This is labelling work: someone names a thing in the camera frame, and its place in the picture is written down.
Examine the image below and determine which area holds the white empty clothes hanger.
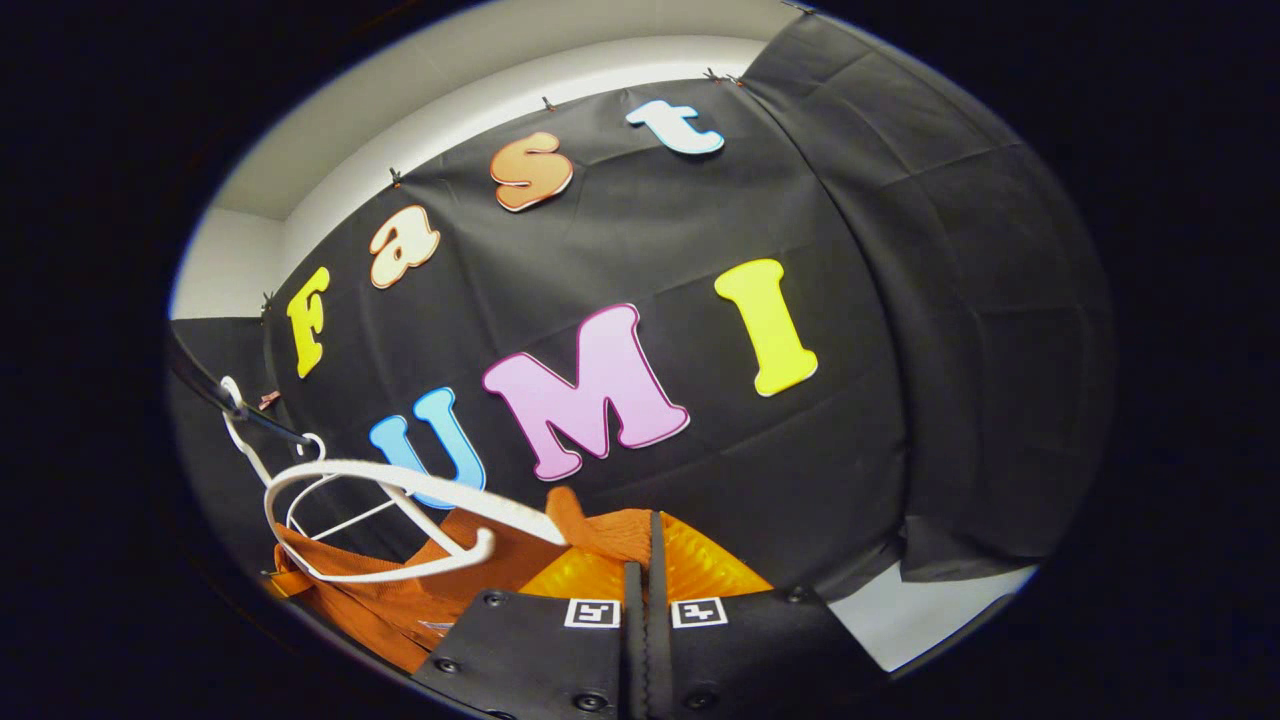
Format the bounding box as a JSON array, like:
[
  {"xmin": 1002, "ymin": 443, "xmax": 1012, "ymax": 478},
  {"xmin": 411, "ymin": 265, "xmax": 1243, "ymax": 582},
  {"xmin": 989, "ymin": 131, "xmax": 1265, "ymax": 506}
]
[{"xmin": 220, "ymin": 376, "xmax": 401, "ymax": 543}]

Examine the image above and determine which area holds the rust orange corduroy shirt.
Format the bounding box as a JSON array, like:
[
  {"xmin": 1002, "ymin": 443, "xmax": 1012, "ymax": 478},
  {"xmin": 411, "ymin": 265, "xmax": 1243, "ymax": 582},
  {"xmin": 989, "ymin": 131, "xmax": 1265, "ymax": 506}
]
[{"xmin": 265, "ymin": 487, "xmax": 661, "ymax": 673}]

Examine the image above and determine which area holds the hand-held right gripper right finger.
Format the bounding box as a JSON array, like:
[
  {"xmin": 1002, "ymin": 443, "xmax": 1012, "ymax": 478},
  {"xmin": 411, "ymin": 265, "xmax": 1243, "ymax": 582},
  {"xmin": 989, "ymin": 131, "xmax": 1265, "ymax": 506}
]
[{"xmin": 646, "ymin": 510, "xmax": 891, "ymax": 720}]

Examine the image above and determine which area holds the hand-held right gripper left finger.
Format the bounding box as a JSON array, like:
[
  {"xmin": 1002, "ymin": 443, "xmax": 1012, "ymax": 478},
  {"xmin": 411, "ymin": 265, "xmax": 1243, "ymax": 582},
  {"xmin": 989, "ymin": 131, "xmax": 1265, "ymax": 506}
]
[{"xmin": 410, "ymin": 545, "xmax": 647, "ymax": 720}]

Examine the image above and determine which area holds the black backdrop cloth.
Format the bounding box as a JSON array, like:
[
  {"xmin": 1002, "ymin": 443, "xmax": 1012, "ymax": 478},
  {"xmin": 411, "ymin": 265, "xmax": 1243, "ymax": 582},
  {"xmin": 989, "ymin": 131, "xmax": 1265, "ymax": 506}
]
[{"xmin": 170, "ymin": 5, "xmax": 1116, "ymax": 601}]

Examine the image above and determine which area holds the black clothes rack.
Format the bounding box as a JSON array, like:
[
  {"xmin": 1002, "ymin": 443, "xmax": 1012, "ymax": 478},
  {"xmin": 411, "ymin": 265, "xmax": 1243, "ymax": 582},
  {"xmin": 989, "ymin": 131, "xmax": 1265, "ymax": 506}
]
[{"xmin": 168, "ymin": 335, "xmax": 313, "ymax": 447}]

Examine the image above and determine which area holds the white clothes hanger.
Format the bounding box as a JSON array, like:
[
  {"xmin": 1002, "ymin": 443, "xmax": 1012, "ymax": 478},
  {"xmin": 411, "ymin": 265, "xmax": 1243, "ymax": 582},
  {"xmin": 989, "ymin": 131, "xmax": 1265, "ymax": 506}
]
[
  {"xmin": 220, "ymin": 376, "xmax": 401, "ymax": 543},
  {"xmin": 263, "ymin": 432, "xmax": 569, "ymax": 586}
]

